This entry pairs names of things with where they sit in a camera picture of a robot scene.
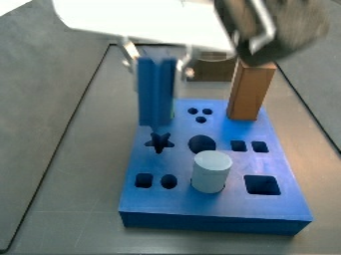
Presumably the dark grey curved holder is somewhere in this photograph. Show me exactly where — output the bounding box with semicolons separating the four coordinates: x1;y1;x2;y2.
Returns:
184;52;236;82

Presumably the orange tall notched block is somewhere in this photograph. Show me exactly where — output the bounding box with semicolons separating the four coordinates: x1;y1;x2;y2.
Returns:
226;60;277;121

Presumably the light blue cylinder block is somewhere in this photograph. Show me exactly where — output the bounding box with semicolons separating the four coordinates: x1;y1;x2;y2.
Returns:
190;150;232;193

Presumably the blue star prism block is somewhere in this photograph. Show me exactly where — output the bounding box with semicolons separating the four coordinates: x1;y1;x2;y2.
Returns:
138;57;175;130

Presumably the blue shape sorter board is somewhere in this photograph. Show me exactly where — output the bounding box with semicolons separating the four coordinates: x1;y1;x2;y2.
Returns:
119;99;313;235

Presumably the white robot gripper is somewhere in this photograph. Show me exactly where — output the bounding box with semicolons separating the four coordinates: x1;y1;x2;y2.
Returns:
52;0;234;91

